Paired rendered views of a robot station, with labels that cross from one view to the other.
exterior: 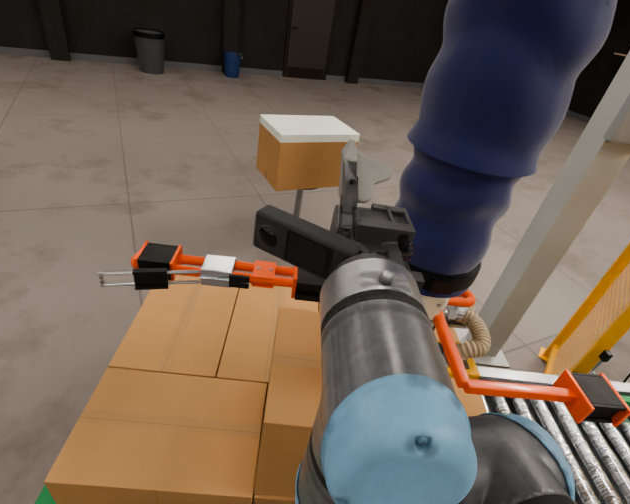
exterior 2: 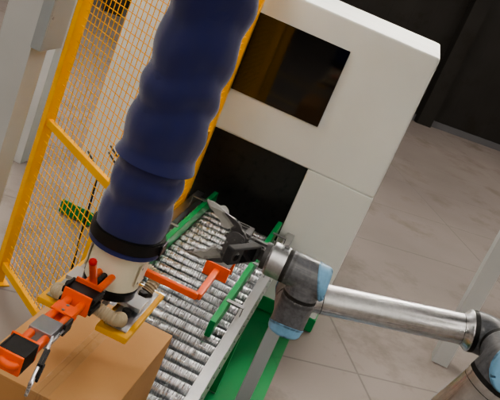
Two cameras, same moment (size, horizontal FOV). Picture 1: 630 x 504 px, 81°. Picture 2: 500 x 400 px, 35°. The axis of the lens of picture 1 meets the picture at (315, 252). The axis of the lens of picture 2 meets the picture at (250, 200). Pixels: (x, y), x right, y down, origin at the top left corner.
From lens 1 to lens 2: 1.84 m
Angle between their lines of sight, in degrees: 69
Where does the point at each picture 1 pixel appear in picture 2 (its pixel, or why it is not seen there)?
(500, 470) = not seen: hidden behind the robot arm
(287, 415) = not seen: outside the picture
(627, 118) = (48, 29)
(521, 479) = not seen: hidden behind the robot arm
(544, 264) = not seen: outside the picture
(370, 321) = (301, 258)
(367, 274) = (282, 248)
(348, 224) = (246, 237)
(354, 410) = (321, 275)
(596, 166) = (27, 72)
